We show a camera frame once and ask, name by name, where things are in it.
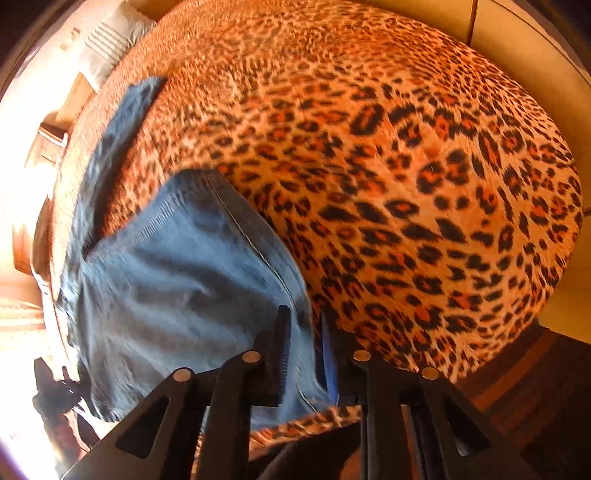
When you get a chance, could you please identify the leopard print blanket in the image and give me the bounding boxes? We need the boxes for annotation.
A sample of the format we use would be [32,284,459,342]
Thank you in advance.
[32,0,585,448]

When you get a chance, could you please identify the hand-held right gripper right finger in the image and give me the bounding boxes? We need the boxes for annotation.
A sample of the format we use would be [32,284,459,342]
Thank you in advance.
[320,313,541,480]

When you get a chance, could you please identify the white striped pillow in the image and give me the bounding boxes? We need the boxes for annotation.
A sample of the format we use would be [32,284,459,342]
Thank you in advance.
[76,7,158,90]

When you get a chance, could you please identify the brown wooden furniture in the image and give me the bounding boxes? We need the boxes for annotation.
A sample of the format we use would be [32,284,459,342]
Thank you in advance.
[11,198,52,278]

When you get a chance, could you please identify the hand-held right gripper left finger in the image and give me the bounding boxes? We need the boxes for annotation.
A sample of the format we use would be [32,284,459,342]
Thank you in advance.
[62,305,293,480]

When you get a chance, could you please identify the blue denim pants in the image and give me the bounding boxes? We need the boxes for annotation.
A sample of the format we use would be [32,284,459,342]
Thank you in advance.
[55,76,343,432]

